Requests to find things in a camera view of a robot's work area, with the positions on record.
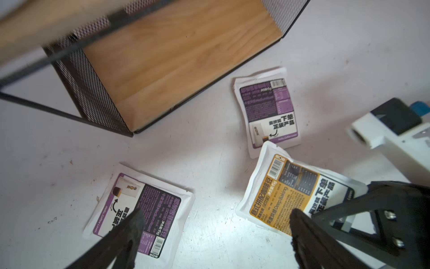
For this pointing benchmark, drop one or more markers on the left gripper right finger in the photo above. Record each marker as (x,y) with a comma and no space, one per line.
(316,249)

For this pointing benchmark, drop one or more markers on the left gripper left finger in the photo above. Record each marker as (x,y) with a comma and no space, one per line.
(118,249)

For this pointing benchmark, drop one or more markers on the yellow coffee bag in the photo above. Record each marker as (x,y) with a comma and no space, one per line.
(280,184)

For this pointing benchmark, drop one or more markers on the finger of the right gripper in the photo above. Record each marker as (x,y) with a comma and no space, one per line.
(400,213)

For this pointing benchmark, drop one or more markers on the wooden two-tier wire shelf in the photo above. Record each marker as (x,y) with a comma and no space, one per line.
(128,64)

